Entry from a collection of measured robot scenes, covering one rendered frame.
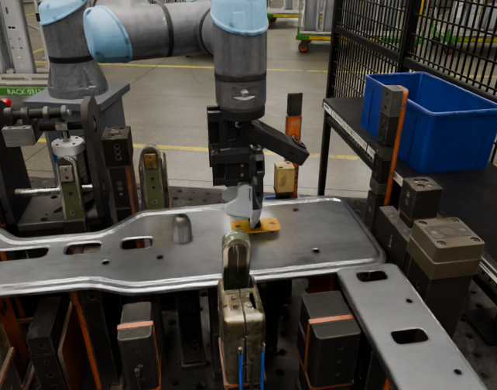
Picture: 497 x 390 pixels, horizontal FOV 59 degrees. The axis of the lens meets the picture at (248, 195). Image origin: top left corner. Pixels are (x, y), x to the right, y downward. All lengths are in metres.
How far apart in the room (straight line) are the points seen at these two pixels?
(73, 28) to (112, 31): 0.56
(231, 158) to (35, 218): 0.46
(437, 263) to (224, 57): 0.42
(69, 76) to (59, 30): 0.11
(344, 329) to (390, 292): 0.09
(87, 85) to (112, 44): 0.59
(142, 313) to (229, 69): 0.36
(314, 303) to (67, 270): 0.38
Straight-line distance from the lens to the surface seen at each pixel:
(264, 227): 0.76
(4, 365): 0.73
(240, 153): 0.66
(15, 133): 0.88
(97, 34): 0.65
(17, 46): 5.19
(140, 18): 0.66
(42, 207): 1.00
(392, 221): 0.84
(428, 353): 0.61
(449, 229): 0.74
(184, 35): 0.68
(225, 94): 0.63
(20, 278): 0.75
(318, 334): 0.63
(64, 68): 1.22
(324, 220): 0.82
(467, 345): 1.09
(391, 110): 0.91
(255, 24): 0.61
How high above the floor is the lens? 1.43
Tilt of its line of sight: 29 degrees down
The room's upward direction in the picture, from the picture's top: straight up
